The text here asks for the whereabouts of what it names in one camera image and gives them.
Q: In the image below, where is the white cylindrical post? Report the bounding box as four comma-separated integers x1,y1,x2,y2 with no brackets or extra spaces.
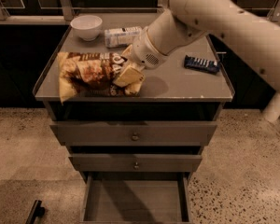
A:
262,92,280,122

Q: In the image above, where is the grey drawer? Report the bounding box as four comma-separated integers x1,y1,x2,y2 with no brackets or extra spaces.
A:
50,121,217,147
69,154,202,172
80,172,192,224

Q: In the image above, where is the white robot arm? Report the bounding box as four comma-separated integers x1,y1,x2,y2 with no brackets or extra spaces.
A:
123,0,280,93

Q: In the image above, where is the brown chip bag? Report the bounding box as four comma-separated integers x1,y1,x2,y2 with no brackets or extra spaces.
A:
57,51,144,103

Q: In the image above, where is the black object on floor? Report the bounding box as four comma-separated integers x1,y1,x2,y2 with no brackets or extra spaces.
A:
25,200,45,224

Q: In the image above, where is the bottom grey drawer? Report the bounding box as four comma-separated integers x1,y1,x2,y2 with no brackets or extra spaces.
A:
80,172,192,224

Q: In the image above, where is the white ceramic bowl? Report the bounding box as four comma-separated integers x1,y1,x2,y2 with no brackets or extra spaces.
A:
70,15,103,41

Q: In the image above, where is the grey drawer cabinet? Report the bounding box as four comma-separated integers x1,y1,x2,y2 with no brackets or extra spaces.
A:
32,12,236,224

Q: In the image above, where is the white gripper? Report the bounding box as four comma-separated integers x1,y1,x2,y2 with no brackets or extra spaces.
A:
113,27,167,88

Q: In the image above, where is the top grey drawer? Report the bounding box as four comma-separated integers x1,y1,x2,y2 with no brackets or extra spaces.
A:
50,121,217,147

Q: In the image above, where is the middle grey drawer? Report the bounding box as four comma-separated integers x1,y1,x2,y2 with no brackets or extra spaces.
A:
69,154,202,172

